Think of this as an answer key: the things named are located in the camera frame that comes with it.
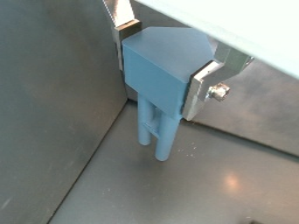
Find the blue three prong object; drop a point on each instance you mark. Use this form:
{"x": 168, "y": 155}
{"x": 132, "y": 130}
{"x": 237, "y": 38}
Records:
{"x": 161, "y": 58}

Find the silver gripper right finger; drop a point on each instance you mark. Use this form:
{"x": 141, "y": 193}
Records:
{"x": 205, "y": 84}

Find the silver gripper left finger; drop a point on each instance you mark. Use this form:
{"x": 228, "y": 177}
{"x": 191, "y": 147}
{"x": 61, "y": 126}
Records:
{"x": 125, "y": 25}

